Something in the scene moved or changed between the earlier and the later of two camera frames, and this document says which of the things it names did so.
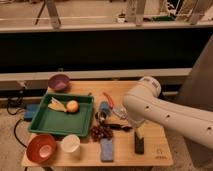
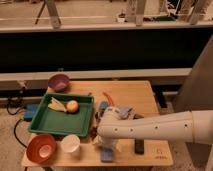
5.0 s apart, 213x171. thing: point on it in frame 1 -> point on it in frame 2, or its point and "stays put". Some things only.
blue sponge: x=106 y=145 stays put
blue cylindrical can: x=105 y=108 stays put
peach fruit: x=72 y=106 stays put
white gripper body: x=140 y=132 -> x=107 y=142
